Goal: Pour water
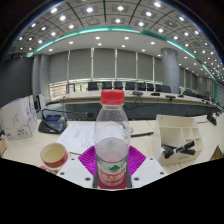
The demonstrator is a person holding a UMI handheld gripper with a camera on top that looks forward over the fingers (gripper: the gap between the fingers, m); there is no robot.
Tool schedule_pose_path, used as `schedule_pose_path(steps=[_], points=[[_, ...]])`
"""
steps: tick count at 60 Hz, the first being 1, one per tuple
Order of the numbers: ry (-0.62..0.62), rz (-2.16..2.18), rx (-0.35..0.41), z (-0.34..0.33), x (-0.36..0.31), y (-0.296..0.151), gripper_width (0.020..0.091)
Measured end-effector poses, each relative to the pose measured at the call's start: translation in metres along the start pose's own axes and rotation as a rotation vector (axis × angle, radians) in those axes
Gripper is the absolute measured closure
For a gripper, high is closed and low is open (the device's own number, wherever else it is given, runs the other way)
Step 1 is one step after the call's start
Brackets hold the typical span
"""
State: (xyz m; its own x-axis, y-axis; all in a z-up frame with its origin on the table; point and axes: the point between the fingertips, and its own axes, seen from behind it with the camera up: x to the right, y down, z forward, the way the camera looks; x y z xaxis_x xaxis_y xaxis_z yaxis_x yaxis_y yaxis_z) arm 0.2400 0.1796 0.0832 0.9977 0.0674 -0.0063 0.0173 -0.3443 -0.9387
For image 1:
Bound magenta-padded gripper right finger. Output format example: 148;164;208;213
126;145;169;189

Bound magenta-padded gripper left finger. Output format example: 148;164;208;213
56;145;98;190

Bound clear red-capped water bottle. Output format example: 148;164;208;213
93;88;131;188

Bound red and white mug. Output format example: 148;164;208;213
39;142;70;172

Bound white paper sheets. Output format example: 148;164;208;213
56;123;97;156

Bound black marker pen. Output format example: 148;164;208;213
161;140;197;160

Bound white compartment organizer box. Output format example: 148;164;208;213
152;113;205;167

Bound black desk microphone console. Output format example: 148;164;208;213
37;107;68;135

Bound long curved conference desk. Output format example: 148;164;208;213
58;89;224;122

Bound white cardboard carton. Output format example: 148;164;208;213
0;94;39;142

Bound small black desk microphone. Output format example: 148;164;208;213
206;110;218;127

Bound black office chairs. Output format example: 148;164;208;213
64;80;214;101

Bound round ceiling lights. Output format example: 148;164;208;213
16;0;224;83

